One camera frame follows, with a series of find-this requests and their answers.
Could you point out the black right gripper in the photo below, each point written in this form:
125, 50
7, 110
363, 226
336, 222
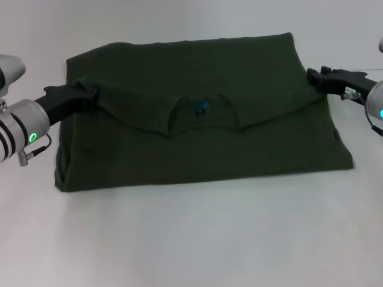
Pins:
347, 80

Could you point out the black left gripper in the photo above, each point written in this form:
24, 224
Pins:
63, 101

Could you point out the dark green FREE T-shirt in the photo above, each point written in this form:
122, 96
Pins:
209, 134

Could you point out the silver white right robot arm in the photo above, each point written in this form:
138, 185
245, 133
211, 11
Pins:
375, 104

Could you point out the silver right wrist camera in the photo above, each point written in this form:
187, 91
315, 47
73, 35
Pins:
381, 45

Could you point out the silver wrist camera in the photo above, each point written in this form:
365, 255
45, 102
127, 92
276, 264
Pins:
10, 74
381, 45

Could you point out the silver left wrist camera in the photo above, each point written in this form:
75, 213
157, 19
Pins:
10, 74

